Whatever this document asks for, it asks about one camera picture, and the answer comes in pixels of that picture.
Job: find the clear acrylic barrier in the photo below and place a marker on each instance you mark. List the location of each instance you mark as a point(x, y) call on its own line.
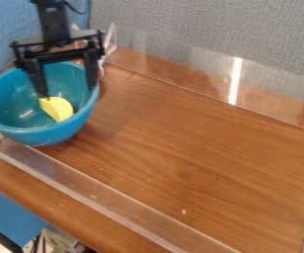
point(253, 86)
point(155, 226)

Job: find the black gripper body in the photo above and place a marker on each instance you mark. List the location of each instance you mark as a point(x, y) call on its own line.
point(84, 45)

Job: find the clear acrylic front barrier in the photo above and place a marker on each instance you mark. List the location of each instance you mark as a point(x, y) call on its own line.
point(155, 226)

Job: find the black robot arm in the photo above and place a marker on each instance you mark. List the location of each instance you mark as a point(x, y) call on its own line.
point(52, 16)

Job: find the clear acrylic back barrier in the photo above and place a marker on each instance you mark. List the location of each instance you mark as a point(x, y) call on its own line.
point(253, 86)

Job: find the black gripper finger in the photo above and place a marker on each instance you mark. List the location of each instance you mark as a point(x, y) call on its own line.
point(35, 71)
point(91, 57)

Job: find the orange white plunger toy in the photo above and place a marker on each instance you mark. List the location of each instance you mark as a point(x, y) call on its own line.
point(100, 69)

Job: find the blue bowl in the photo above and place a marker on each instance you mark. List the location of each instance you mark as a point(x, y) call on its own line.
point(24, 122)

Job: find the yellow wedge object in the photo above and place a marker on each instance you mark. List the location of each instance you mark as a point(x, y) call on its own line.
point(56, 107)

